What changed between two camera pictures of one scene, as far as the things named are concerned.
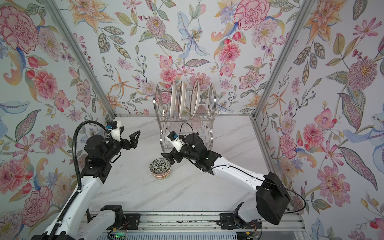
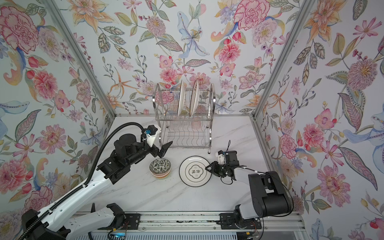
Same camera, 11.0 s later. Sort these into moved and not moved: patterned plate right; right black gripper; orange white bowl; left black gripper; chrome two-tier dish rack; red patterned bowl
Moved: left black gripper; right black gripper
Not moved: red patterned bowl; patterned plate right; chrome two-tier dish rack; orange white bowl
